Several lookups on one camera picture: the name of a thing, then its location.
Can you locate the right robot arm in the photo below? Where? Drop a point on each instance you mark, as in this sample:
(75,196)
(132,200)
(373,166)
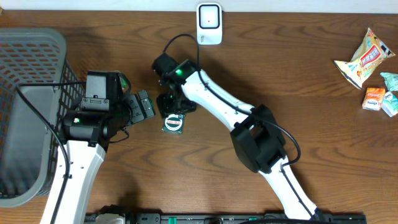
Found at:
(257,139)

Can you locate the teal small carton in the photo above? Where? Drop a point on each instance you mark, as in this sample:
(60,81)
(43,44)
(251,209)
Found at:
(389,104)

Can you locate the mint green pack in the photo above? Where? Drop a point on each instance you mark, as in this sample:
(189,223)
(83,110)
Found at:
(390,80)

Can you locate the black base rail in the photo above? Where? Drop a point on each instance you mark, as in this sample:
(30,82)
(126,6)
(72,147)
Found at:
(155,218)

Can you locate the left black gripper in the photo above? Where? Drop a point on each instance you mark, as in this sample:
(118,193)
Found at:
(137,102)

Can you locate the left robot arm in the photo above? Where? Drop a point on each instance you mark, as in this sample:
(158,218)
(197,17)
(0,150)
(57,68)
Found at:
(107,107)

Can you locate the grey plastic shopping basket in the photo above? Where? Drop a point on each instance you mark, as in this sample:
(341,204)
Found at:
(36,59)

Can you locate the orange small carton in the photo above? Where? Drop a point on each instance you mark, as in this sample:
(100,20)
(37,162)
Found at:
(373,99)

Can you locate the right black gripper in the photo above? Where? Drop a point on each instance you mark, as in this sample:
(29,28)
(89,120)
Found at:
(165,108)

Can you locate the yellow snack bag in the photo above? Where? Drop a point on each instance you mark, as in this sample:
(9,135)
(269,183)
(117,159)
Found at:
(368,56)

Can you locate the round tape roll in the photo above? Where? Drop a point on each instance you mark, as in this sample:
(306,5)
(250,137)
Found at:
(174,124)

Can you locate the white barcode scanner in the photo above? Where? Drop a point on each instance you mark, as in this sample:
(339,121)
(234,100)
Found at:
(209,23)

